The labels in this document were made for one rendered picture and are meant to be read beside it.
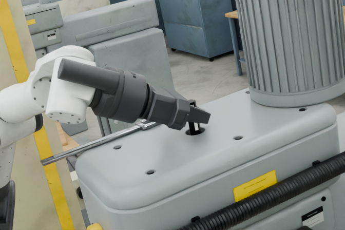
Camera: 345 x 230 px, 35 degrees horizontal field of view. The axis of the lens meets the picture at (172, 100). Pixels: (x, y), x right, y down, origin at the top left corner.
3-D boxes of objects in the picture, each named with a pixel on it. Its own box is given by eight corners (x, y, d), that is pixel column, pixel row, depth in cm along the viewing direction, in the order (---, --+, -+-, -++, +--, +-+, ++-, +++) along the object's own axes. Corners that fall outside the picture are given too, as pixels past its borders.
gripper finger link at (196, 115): (205, 126, 101) (175, 118, 99) (210, 109, 101) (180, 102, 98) (208, 128, 100) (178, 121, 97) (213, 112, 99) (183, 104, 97)
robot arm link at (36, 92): (95, 102, 91) (52, 116, 100) (102, 54, 94) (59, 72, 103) (61, 91, 86) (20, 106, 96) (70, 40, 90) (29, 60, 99)
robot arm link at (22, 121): (55, 67, 103) (7, 88, 116) (10, 84, 95) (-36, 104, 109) (77, 119, 104) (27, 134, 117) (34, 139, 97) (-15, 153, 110)
